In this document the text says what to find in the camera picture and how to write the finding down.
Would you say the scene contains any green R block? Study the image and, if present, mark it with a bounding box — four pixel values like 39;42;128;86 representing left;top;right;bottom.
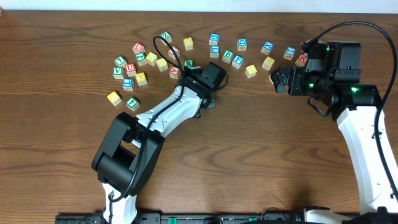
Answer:
184;60;194;67

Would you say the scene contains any red u block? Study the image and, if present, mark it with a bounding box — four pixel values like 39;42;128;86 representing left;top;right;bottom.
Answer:
132;42;145;55
125;63;137;77

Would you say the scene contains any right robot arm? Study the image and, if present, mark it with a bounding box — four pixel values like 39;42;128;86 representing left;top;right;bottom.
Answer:
269;41;397;223

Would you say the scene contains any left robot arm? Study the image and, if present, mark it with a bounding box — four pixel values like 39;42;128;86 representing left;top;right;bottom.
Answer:
91;62;229;223

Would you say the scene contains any red M block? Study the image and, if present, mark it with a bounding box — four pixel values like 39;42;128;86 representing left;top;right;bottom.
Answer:
295;53;308;67

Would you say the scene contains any blue 2 block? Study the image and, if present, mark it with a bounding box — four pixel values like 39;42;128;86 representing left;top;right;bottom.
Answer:
283;47;296;60

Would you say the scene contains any yellow S block right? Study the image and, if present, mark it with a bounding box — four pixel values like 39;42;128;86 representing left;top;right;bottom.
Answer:
262;56;275;71

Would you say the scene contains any yellow s block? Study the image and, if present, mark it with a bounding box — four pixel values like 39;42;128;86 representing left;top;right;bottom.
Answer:
156;58;168;72
262;56;275;71

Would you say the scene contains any red A block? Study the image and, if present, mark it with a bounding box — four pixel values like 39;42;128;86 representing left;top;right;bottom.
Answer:
169;66;180;80

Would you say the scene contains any green B block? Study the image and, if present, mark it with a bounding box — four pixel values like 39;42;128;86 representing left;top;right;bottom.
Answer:
222;50;234;63

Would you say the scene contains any blue X block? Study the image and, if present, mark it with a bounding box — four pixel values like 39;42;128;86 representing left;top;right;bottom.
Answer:
261;41;274;55

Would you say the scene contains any blue L block centre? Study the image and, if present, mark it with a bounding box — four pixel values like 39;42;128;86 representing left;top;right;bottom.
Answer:
210;45;220;58

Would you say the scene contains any blue l block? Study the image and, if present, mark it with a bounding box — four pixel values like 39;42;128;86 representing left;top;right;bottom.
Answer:
122;78;134;91
210;45;220;58

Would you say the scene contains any blue P block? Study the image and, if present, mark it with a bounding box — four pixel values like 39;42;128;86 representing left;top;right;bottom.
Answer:
232;55;244;69

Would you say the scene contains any plain yellow block centre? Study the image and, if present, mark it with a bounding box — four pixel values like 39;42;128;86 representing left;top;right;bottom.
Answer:
245;65;257;78

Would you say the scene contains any red I block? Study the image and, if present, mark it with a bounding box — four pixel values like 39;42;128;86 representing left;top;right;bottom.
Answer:
168;45;180;60

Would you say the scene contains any yellow S block left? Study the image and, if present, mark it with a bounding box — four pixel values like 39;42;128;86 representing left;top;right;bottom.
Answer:
156;58;168;72

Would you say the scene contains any yellow O block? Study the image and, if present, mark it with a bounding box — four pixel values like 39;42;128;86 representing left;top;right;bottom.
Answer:
183;37;194;51

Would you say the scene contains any blue D block top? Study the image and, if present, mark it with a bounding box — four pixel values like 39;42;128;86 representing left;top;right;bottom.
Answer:
209;33;220;45

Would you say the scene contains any blue d block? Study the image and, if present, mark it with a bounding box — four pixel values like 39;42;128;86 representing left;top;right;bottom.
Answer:
237;38;248;51
209;33;220;45

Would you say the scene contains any blue D block right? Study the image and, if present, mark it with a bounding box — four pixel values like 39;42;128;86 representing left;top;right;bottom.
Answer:
237;38;248;51

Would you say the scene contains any yellow C block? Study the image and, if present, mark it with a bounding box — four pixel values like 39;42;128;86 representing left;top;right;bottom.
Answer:
146;52;158;66

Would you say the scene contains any yellow K block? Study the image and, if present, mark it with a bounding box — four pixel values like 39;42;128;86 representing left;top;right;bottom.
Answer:
135;72;147;86

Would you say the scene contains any green Z block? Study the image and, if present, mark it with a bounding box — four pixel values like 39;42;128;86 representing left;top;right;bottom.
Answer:
160;31;172;45

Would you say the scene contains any green J block left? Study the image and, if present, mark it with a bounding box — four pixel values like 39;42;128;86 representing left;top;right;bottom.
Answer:
136;52;147;66

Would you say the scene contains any green 4 block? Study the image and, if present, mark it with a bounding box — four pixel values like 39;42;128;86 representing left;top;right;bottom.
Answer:
126;97;140;111

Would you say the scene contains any blue L block left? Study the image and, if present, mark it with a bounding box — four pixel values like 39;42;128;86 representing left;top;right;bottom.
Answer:
122;78;134;91

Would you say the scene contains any green V block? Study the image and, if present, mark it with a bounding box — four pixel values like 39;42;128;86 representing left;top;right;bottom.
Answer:
113;67;124;80

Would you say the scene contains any yellow block far left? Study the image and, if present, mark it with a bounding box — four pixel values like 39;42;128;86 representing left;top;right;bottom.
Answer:
107;91;122;106

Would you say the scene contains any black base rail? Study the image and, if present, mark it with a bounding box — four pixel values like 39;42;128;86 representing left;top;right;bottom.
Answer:
55;212;368;224

